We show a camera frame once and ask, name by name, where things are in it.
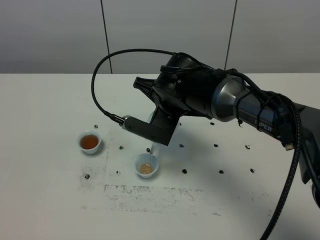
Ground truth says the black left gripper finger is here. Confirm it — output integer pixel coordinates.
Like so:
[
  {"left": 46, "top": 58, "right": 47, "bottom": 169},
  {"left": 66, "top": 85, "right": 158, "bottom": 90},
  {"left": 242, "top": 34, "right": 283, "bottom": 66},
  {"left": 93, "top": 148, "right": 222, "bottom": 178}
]
[{"left": 133, "top": 76, "right": 156, "bottom": 100}]

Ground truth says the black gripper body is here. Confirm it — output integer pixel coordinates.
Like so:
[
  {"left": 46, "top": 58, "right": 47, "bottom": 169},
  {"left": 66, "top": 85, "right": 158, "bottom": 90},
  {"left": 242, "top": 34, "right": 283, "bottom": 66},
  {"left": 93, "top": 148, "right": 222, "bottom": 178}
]
[{"left": 150, "top": 52, "right": 218, "bottom": 119}]

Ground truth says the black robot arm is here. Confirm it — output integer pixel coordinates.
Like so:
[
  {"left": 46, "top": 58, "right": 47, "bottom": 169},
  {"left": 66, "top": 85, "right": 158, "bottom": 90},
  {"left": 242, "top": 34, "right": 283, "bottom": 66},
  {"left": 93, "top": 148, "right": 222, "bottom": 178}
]
[{"left": 132, "top": 53, "right": 320, "bottom": 206}]

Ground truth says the black braided camera cable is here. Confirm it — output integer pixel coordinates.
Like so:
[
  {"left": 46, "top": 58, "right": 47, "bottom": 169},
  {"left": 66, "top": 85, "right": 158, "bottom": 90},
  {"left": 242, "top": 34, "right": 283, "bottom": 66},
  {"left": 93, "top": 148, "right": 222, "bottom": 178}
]
[{"left": 90, "top": 48, "right": 305, "bottom": 240}]

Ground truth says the pale blue porcelain teapot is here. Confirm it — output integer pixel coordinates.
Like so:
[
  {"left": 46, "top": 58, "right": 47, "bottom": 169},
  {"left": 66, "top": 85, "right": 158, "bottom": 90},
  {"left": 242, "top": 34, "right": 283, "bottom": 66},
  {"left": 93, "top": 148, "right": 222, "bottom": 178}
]
[{"left": 147, "top": 111, "right": 181, "bottom": 156}]

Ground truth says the pale blue teacup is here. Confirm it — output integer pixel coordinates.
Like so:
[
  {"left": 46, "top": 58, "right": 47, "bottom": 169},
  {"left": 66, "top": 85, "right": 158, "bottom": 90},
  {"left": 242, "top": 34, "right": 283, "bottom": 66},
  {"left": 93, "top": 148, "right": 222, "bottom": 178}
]
[
  {"left": 77, "top": 130, "right": 102, "bottom": 155},
  {"left": 134, "top": 153, "right": 159, "bottom": 179}
]

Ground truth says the left pale blue teacup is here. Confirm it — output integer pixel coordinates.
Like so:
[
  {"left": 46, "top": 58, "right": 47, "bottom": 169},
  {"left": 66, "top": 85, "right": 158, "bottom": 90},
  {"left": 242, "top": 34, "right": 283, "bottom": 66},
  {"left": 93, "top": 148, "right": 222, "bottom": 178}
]
[{"left": 77, "top": 130, "right": 102, "bottom": 155}]

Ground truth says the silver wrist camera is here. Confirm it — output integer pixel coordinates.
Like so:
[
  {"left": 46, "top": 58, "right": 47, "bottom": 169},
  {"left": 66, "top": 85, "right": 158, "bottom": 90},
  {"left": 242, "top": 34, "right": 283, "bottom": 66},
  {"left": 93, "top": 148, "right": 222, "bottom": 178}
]
[{"left": 121, "top": 115, "right": 133, "bottom": 132}]

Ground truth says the right pale blue teacup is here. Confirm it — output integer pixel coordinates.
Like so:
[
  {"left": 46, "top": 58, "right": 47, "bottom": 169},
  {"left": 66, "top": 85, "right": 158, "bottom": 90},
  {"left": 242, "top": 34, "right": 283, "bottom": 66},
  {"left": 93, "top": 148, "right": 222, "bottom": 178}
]
[{"left": 134, "top": 153, "right": 159, "bottom": 179}]

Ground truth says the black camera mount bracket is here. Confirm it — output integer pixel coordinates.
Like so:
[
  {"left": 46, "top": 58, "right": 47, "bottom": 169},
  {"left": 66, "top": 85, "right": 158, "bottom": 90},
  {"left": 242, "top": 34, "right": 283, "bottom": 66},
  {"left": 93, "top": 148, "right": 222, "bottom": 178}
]
[{"left": 128, "top": 106, "right": 169, "bottom": 141}]

